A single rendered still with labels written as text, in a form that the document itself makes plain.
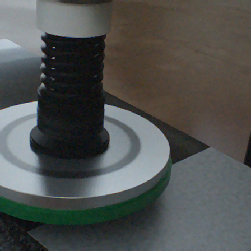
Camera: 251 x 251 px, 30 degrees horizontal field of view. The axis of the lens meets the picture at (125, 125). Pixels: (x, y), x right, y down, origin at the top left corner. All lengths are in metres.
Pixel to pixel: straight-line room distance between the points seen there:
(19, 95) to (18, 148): 0.28
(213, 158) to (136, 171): 0.18
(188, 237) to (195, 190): 0.09
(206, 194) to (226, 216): 0.04
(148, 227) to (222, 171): 0.15
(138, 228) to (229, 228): 0.09
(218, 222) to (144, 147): 0.11
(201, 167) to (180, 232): 0.14
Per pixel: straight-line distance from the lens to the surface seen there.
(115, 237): 0.47
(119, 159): 0.48
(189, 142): 0.65
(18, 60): 0.92
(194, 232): 0.49
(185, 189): 0.55
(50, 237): 0.47
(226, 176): 0.59
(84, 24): 0.43
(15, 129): 0.53
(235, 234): 0.50
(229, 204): 0.54
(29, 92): 0.77
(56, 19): 0.43
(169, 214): 0.51
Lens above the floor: 1.12
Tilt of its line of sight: 26 degrees down
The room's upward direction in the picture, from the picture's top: 5 degrees clockwise
